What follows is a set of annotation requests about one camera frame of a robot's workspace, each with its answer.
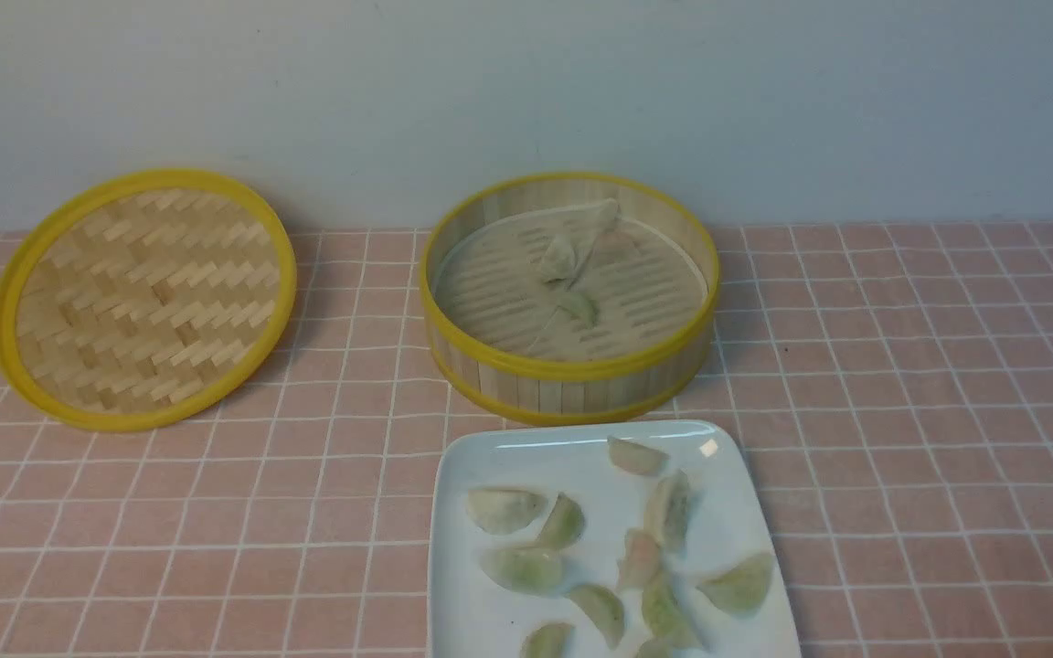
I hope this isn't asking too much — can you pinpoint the dumpling top of plate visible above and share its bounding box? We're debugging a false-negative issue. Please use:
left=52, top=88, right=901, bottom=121
left=605, top=436, right=669, bottom=476

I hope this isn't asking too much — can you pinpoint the dumpling left on plate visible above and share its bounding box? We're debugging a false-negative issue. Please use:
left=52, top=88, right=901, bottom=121
left=465, top=487, right=548, bottom=535

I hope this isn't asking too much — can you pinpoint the dumpling centre-left on plate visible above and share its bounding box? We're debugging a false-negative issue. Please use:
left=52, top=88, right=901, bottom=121
left=537, top=492, right=587, bottom=551

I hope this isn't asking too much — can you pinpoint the white square plate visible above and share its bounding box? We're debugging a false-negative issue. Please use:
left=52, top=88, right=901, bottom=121
left=428, top=419, right=803, bottom=657

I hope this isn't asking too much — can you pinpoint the dumpling upper right on plate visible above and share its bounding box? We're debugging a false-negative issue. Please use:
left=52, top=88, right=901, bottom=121
left=643, top=470, right=693, bottom=553

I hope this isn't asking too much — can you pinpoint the dumpling lower left plate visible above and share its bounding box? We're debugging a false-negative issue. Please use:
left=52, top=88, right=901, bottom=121
left=479, top=545, right=567, bottom=597

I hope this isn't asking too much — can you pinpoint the pinkish dumpling centre plate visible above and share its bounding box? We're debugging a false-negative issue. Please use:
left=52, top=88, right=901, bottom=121
left=615, top=529, right=662, bottom=592

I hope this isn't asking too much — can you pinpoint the dumpling lower centre plate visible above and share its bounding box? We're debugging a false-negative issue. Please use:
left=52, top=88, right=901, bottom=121
left=567, top=582, right=625, bottom=650

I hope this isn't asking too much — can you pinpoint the dumpling bottom edge plate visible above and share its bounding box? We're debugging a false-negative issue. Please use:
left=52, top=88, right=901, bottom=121
left=519, top=623, right=574, bottom=658

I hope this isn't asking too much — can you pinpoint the yellow-rimmed bamboo steamer basket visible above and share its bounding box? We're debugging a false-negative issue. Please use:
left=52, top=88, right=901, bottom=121
left=418, top=172, right=720, bottom=425

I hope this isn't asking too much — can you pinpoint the green dumpling in steamer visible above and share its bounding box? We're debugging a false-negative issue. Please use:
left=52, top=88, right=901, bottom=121
left=557, top=290, right=599, bottom=328

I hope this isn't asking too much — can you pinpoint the white steamer liner cloth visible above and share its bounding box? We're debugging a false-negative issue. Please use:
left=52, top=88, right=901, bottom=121
left=431, top=199, right=707, bottom=363

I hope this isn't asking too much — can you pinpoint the dumpling lower right centre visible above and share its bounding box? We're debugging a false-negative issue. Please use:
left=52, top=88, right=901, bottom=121
left=641, top=569, right=706, bottom=650

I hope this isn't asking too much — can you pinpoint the yellow-rimmed bamboo steamer lid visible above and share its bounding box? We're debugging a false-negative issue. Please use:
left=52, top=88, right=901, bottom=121
left=0, top=168, right=298, bottom=433

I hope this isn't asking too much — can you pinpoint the pink checkered tablecloth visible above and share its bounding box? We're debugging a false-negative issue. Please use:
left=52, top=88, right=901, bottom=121
left=0, top=222, right=1053, bottom=657

